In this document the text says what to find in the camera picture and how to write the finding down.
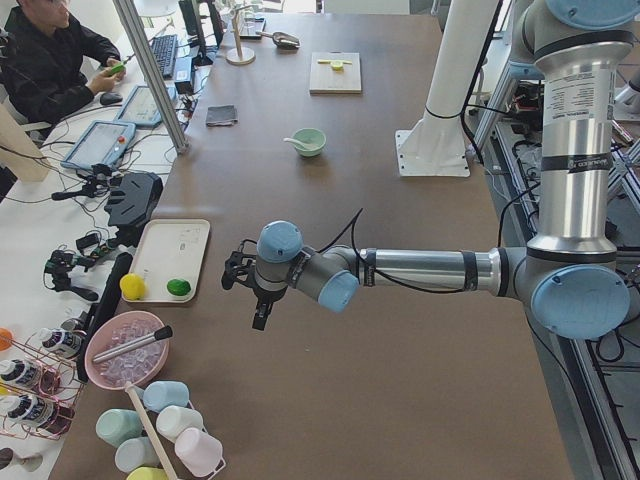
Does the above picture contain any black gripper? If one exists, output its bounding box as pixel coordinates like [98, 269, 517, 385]
[221, 240, 286, 330]

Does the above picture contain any white ceramic spoon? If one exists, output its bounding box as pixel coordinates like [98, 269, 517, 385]
[283, 137, 315, 150]

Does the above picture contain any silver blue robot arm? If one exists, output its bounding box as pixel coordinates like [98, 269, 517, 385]
[221, 1, 639, 340]

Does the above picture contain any pink ribbed bowl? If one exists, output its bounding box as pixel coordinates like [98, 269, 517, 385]
[83, 311, 169, 390]

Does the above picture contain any mint green bowl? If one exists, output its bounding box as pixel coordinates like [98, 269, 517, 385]
[292, 128, 326, 157]

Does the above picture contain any green lime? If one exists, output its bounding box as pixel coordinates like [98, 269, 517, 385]
[166, 278, 192, 297]

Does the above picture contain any cream rabbit tray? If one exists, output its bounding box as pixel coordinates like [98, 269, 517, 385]
[122, 219, 210, 304]

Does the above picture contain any yellow lemon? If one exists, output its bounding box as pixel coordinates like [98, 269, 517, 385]
[119, 273, 146, 301]

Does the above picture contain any light blue plastic cup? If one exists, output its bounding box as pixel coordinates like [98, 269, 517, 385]
[143, 380, 190, 413]

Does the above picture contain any cream plastic cup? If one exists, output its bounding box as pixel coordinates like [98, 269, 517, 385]
[156, 405, 204, 443]

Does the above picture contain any black bar stand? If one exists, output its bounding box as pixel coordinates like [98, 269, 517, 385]
[75, 252, 133, 384]

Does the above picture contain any pale pink plastic cup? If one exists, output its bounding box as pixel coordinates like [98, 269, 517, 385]
[174, 428, 225, 478]

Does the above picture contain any mint green plastic cup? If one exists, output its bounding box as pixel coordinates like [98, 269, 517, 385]
[95, 409, 143, 448]

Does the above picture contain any grey folded cloth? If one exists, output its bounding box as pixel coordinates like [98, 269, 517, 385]
[205, 105, 238, 127]

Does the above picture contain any pale blue plastic cup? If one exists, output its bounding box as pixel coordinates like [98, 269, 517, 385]
[115, 437, 160, 473]

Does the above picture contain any white bottle dark label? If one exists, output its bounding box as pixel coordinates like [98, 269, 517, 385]
[37, 328, 83, 359]

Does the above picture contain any yellow plastic cup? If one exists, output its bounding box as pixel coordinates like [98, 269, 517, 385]
[126, 466, 168, 480]

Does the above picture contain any blue cased tablet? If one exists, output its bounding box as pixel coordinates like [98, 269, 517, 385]
[115, 85, 162, 129]
[61, 120, 137, 171]

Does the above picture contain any wooden cutting board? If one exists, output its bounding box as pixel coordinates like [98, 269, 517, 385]
[309, 52, 362, 94]

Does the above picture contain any orange mandarin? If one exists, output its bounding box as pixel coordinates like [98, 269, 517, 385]
[0, 328, 13, 351]

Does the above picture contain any black computer mouse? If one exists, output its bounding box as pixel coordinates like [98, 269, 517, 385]
[99, 92, 123, 106]

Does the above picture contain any metal scoop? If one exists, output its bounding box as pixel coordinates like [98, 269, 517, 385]
[258, 31, 300, 50]

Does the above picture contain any black keyboard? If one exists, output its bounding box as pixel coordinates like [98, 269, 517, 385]
[150, 34, 178, 78]

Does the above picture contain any person in black jacket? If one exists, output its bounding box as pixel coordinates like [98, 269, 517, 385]
[2, 1, 126, 126]

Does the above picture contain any wooden rack handle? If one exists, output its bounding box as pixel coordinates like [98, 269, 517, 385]
[124, 382, 178, 480]

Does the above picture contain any black camera mount rig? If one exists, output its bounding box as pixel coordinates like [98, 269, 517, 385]
[43, 233, 122, 302]

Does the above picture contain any aluminium frame post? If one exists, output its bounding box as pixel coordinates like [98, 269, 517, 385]
[113, 0, 189, 155]

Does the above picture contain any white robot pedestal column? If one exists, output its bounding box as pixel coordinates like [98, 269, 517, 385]
[396, 0, 501, 177]

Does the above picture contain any rose gold wire rack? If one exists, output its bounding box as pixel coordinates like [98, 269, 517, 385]
[1, 336, 84, 440]

